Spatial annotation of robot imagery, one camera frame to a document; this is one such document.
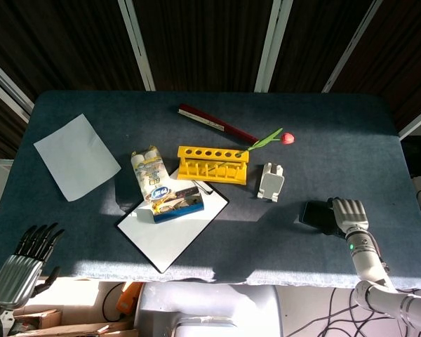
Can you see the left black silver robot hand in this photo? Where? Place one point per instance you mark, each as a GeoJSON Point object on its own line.
{"type": "Point", "coordinates": [15, 281]}

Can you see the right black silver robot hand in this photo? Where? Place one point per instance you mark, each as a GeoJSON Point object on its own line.
{"type": "Point", "coordinates": [351, 214]}

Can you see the black smartphone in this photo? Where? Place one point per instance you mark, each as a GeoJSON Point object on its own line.
{"type": "Point", "coordinates": [315, 214]}

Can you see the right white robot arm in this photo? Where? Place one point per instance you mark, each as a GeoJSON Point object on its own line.
{"type": "Point", "coordinates": [366, 259]}

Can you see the white phone stand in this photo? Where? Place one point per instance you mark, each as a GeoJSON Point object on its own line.
{"type": "Point", "coordinates": [271, 183]}

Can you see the brown cardboard box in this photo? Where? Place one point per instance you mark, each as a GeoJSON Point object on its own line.
{"type": "Point", "coordinates": [66, 328]}

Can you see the blue table cloth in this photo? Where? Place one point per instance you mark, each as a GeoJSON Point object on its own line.
{"type": "Point", "coordinates": [266, 252]}

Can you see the artificial red tulip flower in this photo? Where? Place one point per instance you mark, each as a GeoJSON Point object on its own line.
{"type": "Point", "coordinates": [287, 138]}

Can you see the orange object under table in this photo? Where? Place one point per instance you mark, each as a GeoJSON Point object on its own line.
{"type": "Point", "coordinates": [128, 298]}

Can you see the light blue paper sheet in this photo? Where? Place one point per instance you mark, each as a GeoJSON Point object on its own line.
{"type": "Point", "coordinates": [75, 158]}

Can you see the yellow test tube rack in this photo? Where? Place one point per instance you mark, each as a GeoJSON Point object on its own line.
{"type": "Point", "coordinates": [214, 154]}

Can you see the white board with black edge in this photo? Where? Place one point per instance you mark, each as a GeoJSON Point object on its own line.
{"type": "Point", "coordinates": [165, 238]}

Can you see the red folded fan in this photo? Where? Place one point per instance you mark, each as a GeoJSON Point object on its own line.
{"type": "Point", "coordinates": [214, 121]}

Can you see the grey robot torso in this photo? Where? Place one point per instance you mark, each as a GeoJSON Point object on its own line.
{"type": "Point", "coordinates": [208, 305]}

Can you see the white snack package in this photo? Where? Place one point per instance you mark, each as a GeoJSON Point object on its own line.
{"type": "Point", "coordinates": [151, 173]}

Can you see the open blue cardboard box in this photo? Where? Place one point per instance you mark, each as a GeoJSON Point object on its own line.
{"type": "Point", "coordinates": [177, 212]}

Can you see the white frame rail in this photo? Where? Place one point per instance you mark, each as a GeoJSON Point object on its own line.
{"type": "Point", "coordinates": [7, 89]}
{"type": "Point", "coordinates": [419, 121]}

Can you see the white frame post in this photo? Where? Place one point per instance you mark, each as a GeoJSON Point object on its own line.
{"type": "Point", "coordinates": [272, 45]}
{"type": "Point", "coordinates": [352, 45]}
{"type": "Point", "coordinates": [137, 45]}

